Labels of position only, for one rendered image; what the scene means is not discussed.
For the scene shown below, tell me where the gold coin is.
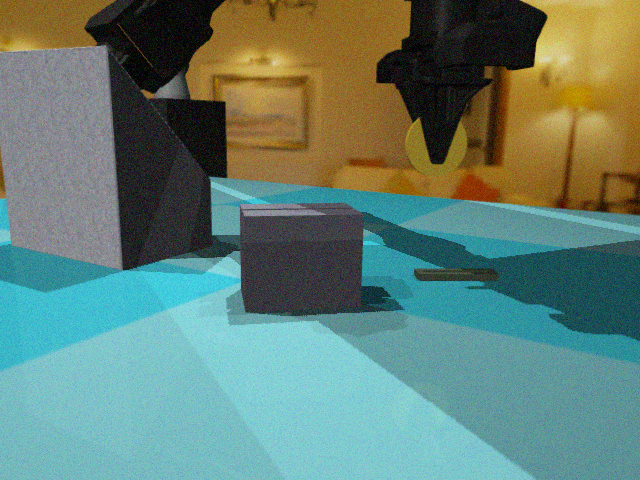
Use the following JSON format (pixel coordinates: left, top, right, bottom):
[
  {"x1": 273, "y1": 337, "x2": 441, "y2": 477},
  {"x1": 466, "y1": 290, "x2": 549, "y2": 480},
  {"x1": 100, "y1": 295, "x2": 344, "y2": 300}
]
[{"x1": 405, "y1": 117, "x2": 467, "y2": 177}]

